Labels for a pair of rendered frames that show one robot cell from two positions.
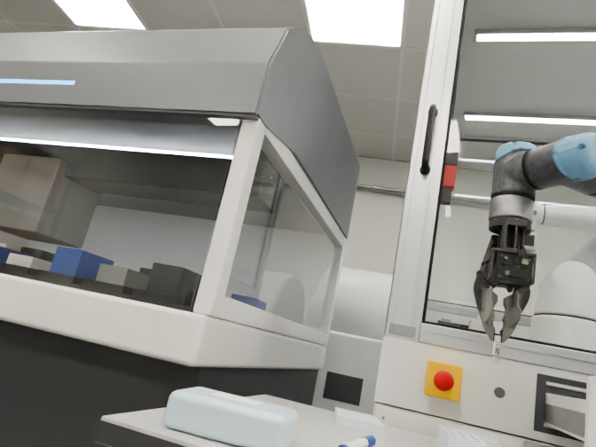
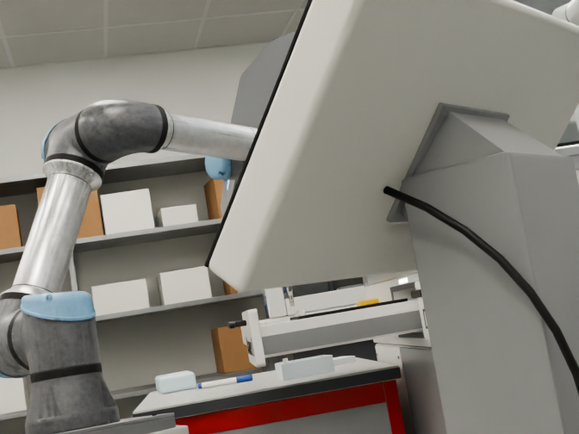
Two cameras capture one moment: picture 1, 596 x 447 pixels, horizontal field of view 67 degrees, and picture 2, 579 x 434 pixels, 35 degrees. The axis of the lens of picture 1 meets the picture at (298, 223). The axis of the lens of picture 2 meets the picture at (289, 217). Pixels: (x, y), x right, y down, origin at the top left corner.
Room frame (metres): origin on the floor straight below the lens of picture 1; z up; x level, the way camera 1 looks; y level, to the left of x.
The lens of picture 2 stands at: (-0.08, -2.34, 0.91)
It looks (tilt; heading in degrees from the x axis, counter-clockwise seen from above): 6 degrees up; 65
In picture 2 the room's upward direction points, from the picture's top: 10 degrees counter-clockwise
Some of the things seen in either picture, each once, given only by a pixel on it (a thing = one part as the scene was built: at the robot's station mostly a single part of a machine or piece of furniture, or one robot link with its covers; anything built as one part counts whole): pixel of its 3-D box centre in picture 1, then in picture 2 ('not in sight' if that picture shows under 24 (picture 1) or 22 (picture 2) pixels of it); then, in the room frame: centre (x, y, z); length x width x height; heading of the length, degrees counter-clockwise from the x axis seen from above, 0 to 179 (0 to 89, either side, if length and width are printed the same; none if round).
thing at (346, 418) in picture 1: (356, 419); (326, 362); (0.96, -0.20, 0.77); 0.13 x 0.09 x 0.02; 174
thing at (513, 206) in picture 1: (512, 214); not in sight; (0.79, -0.38, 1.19); 0.08 x 0.08 x 0.05
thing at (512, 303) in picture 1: (513, 316); not in sight; (0.78, -0.40, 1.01); 0.06 x 0.03 x 0.09; 167
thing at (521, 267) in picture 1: (507, 254); not in sight; (0.78, -0.38, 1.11); 0.09 x 0.08 x 0.12; 167
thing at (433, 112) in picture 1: (428, 137); not in sight; (1.04, -0.28, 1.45); 0.05 x 0.03 x 0.19; 161
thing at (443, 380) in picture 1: (443, 380); not in sight; (0.97, -0.36, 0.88); 0.04 x 0.03 x 0.04; 71
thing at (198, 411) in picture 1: (234, 417); (175, 381); (0.62, 0.03, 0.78); 0.15 x 0.10 x 0.04; 78
